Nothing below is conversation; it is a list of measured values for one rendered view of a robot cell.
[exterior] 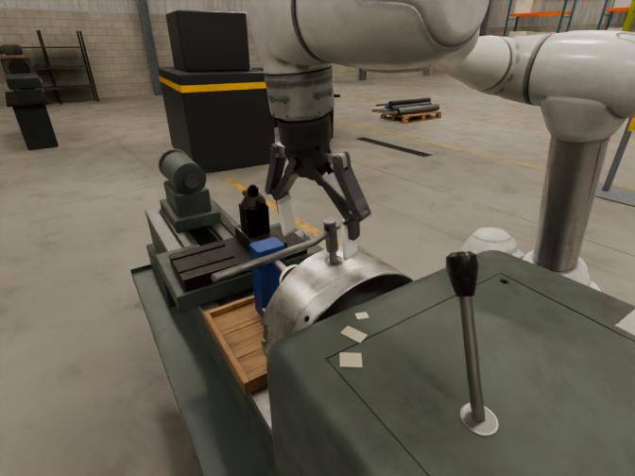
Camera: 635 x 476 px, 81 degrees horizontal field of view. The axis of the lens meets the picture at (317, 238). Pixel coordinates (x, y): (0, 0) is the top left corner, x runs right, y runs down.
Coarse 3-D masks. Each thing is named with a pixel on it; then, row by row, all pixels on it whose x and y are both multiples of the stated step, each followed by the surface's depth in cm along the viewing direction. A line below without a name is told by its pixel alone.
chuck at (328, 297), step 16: (352, 272) 64; (368, 272) 64; (384, 272) 65; (400, 272) 68; (336, 288) 62; (352, 288) 61; (368, 288) 64; (384, 288) 66; (320, 304) 61; (336, 304) 61; (352, 304) 63; (304, 320) 61; (320, 320) 60
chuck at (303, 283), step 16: (320, 256) 69; (352, 256) 69; (368, 256) 71; (304, 272) 67; (320, 272) 66; (336, 272) 65; (288, 288) 67; (304, 288) 65; (320, 288) 63; (272, 304) 68; (288, 304) 65; (304, 304) 63; (272, 320) 67; (288, 320) 64; (272, 336) 67
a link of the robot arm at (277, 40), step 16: (256, 0) 41; (272, 0) 39; (288, 0) 38; (256, 16) 42; (272, 16) 40; (288, 16) 38; (256, 32) 44; (272, 32) 41; (288, 32) 40; (256, 48) 46; (272, 48) 43; (288, 48) 42; (304, 48) 40; (272, 64) 45; (288, 64) 44; (304, 64) 44; (320, 64) 45
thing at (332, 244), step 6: (324, 222) 63; (330, 222) 63; (324, 228) 64; (330, 228) 63; (330, 234) 64; (336, 234) 64; (330, 240) 64; (336, 240) 65; (330, 246) 65; (336, 246) 65; (330, 252) 66; (330, 258) 67; (336, 258) 67
